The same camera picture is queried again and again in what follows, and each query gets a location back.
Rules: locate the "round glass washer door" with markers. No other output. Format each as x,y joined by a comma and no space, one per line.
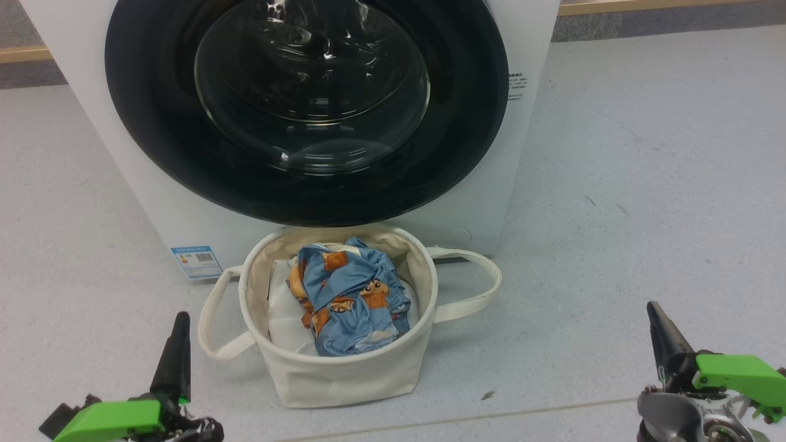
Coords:
153,123

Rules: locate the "blue energy label sticker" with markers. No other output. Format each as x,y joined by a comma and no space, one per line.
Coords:
196,262

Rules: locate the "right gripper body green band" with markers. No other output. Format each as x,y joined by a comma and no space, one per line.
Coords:
743,374

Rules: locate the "cream canvas laundry basket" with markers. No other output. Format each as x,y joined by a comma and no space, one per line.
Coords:
344,380

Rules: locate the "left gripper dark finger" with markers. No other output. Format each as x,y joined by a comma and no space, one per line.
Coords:
175,362

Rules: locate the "white front-load washing machine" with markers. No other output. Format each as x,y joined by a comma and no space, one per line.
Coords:
491,202

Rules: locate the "white cloth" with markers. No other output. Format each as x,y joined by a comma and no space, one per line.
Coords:
282,319

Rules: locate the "round filter cover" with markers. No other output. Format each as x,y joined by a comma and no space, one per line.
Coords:
454,238

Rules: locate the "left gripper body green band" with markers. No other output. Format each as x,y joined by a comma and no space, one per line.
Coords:
116,417

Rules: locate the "blue bear-print garment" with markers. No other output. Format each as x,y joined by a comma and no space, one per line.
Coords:
350,288

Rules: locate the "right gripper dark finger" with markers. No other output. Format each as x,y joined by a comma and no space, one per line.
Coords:
669,350

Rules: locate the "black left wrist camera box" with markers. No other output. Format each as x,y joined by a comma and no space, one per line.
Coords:
64,417

